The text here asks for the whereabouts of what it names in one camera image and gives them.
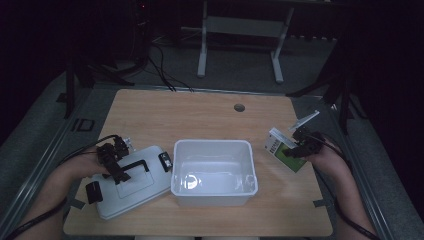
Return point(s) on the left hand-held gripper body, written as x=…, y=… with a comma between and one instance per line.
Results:
x=111, y=153

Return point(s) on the person's left hand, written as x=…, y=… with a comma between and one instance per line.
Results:
x=83, y=166

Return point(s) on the white metal desk frame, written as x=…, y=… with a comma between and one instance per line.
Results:
x=243, y=26

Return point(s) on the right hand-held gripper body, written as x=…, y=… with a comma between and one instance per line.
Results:
x=310, y=143

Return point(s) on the grey tape strip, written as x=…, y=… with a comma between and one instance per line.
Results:
x=320, y=203
x=77, y=204

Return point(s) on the white plastic storage bin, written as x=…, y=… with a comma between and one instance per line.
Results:
x=213, y=160

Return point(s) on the black tripod stand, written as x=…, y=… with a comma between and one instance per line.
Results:
x=71, y=90
x=336, y=86

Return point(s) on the person's right hand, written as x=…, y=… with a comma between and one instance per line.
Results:
x=328, y=160

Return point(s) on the green and white carton box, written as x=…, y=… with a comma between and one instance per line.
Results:
x=293, y=161

